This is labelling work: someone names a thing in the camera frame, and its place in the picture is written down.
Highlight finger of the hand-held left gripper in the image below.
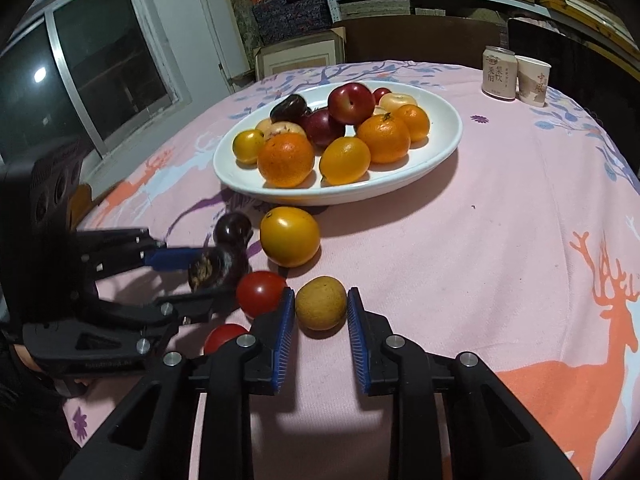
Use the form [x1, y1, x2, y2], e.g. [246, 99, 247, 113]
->
[22, 290, 243, 377]
[75, 227, 207, 283]

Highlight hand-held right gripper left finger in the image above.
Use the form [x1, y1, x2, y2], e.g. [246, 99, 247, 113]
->
[59, 286, 296, 480]

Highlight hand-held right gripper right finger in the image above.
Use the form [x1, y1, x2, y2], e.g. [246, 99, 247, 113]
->
[346, 286, 583, 480]

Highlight dark brown mangosteen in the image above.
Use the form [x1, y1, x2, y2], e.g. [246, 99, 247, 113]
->
[188, 248, 251, 293]

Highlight small tan longan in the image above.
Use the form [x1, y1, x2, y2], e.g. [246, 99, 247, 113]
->
[295, 275, 348, 332]

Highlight small oval yellow-orange citrus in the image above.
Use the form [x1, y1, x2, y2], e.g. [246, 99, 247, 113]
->
[232, 129, 266, 164]

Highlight large bumpy orange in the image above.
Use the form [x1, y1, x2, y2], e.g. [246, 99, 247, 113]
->
[257, 132, 316, 188]

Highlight large yellow pepino melon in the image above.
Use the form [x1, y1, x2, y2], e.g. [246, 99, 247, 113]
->
[262, 121, 307, 142]

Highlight red plum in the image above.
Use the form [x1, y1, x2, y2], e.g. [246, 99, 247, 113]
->
[327, 82, 376, 126]
[300, 109, 347, 148]

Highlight round orange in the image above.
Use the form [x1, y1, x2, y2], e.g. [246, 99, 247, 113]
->
[356, 113, 412, 165]

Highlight white oval plate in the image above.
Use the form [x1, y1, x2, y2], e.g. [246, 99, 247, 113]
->
[213, 80, 463, 207]

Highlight small orange tangerine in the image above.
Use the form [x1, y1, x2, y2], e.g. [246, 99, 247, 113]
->
[393, 104, 431, 143]

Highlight person's left hand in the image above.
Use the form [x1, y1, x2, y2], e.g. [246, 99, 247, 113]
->
[11, 342, 96, 400]

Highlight dark purple plum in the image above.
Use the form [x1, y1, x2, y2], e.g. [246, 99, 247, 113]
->
[270, 94, 313, 123]
[213, 212, 253, 250]

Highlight yellow-orange citrus with dark stem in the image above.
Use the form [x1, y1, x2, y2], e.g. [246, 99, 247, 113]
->
[259, 206, 321, 268]

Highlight pink deer print tablecloth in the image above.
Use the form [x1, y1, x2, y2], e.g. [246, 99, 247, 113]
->
[60, 60, 640, 480]

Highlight white framed window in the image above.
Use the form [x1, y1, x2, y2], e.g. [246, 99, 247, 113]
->
[0, 0, 193, 166]

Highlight small striped pepino melon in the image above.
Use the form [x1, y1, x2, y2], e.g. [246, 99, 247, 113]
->
[377, 92, 418, 115]

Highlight stack of patterned fabric boxes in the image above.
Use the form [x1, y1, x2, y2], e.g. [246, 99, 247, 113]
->
[248, 0, 333, 46]

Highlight beige drink can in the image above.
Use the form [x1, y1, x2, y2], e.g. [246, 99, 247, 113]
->
[481, 45, 518, 100]

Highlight dark brown chair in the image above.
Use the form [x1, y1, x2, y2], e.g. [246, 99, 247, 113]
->
[344, 14, 506, 67]

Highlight beige paper cup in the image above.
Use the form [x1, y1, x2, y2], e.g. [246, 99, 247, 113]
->
[515, 55, 552, 107]

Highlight black chair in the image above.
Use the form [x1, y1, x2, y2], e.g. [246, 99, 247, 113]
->
[506, 16, 640, 111]

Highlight stack of yellow flat boxes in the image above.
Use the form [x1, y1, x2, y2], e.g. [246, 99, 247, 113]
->
[537, 0, 640, 53]

